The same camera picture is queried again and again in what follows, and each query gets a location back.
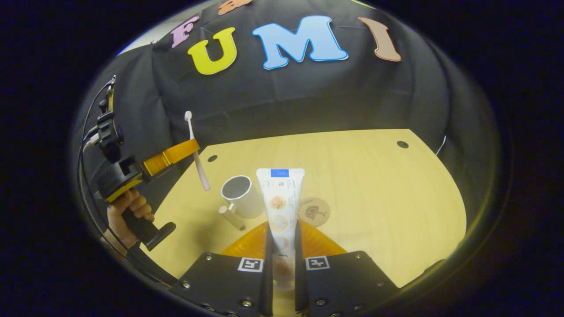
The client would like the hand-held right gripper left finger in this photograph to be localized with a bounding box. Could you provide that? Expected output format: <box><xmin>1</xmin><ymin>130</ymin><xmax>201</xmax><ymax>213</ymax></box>
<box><xmin>170</xmin><ymin>220</ymin><xmax>276</xmax><ymax>317</ymax></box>

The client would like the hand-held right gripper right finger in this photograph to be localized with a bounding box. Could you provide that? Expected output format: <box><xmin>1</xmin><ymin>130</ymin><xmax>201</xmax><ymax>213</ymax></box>
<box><xmin>293</xmin><ymin>219</ymin><xmax>400</xmax><ymax>317</ymax></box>

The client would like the white toothbrush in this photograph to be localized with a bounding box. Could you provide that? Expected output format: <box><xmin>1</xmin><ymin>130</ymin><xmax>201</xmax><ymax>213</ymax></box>
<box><xmin>184</xmin><ymin>111</ymin><xmax>211</xmax><ymax>191</ymax></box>

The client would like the white cup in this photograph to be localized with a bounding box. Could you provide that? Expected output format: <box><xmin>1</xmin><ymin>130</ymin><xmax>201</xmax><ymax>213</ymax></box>
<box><xmin>219</xmin><ymin>175</ymin><xmax>267</xmax><ymax>231</ymax></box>

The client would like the round wooden coaster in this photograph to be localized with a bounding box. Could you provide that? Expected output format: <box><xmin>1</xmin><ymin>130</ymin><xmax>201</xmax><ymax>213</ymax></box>
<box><xmin>298</xmin><ymin>197</ymin><xmax>331</xmax><ymax>228</ymax></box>

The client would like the white toothpaste tube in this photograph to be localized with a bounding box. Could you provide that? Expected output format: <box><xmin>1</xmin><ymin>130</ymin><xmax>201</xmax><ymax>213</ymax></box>
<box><xmin>256</xmin><ymin>168</ymin><xmax>305</xmax><ymax>289</ymax></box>

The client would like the black backdrop cloth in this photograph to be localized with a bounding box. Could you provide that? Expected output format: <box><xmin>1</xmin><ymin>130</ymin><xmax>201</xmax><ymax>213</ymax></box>
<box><xmin>73</xmin><ymin>0</ymin><xmax>501</xmax><ymax>265</ymax></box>

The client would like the black cable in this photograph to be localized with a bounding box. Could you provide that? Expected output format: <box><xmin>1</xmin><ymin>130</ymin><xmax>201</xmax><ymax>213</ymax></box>
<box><xmin>77</xmin><ymin>76</ymin><xmax>177</xmax><ymax>287</ymax></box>

